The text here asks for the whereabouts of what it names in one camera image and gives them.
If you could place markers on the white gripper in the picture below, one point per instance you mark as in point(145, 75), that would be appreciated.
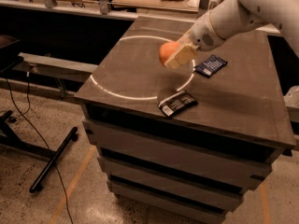
point(204, 35)

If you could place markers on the orange fruit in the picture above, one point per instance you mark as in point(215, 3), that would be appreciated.
point(166, 50)

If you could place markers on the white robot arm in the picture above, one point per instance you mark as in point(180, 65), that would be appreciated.
point(283, 14)

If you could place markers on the black rxbar chocolate wrapper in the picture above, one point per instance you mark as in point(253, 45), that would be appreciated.
point(176, 103)

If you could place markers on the blue snack bar wrapper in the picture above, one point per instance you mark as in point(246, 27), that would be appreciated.
point(210, 66)

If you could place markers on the grey drawer cabinet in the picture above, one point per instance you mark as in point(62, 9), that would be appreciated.
point(202, 161)

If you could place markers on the black stand base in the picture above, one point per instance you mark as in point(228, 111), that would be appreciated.
point(10, 139)

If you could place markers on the grey metal rail frame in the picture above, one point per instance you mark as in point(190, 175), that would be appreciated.
point(111, 9)

